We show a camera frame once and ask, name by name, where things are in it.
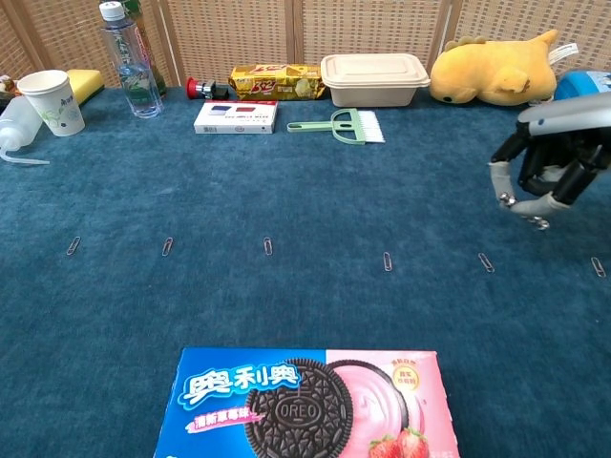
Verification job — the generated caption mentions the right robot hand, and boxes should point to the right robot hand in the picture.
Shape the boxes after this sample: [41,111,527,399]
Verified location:
[487,93,611,216]

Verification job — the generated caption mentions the silver magnetic ball bar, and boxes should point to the silver magnetic ball bar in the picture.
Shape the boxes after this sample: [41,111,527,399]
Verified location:
[497,190,551,232]

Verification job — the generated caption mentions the blue detergent bottle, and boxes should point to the blue detergent bottle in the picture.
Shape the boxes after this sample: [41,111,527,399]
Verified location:
[554,70,611,104]

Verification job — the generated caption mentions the yellow plush toy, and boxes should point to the yellow plush toy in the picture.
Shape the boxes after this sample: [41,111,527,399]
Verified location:
[430,29,579,107]

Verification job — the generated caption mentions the beige lidded lunch box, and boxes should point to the beige lidded lunch box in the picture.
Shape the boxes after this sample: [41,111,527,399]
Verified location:
[320,52,432,108]

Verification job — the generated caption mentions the blue velvet table cloth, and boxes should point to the blue velvet table cloth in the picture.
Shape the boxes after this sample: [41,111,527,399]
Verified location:
[0,85,611,458]

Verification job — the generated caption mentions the yellow biscuit pack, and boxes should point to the yellow biscuit pack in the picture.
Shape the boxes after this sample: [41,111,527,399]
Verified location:
[227,63,327,102]

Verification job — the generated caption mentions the white box red blue print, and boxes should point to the white box red blue print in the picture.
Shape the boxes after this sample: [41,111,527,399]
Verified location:
[193,99,279,135]

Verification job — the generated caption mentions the wicker folding screen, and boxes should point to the wicker folding screen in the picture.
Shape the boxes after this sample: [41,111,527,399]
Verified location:
[0,0,611,92]

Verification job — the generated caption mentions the red emergency stop button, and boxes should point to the red emergency stop button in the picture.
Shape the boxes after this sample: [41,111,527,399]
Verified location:
[185,76,231,100]

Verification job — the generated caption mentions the Oreo strawberry cookie box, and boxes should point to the Oreo strawberry cookie box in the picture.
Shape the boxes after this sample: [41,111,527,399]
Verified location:
[153,346,460,458]

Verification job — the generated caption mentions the green label tea bottle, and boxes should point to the green label tea bottle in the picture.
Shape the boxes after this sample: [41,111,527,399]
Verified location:
[121,0,169,97]

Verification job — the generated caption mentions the clear plastic water bottle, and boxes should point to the clear plastic water bottle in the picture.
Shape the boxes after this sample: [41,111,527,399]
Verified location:
[98,1,164,120]

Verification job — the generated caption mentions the yellow sponge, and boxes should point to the yellow sponge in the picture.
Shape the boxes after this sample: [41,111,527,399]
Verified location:
[66,69,106,108]

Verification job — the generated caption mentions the white paper cup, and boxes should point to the white paper cup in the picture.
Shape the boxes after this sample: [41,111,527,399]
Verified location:
[17,69,86,137]

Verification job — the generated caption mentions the translucent squeeze wash bottle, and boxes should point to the translucent squeeze wash bottle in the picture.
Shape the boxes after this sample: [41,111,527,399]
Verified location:
[0,94,52,167]

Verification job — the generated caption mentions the small white brown figurine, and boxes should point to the small white brown figurine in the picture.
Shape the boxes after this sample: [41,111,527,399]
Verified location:
[0,73,23,99]

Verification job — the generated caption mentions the green handle white brush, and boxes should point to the green handle white brush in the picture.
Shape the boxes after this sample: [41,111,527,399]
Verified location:
[286,108,386,146]

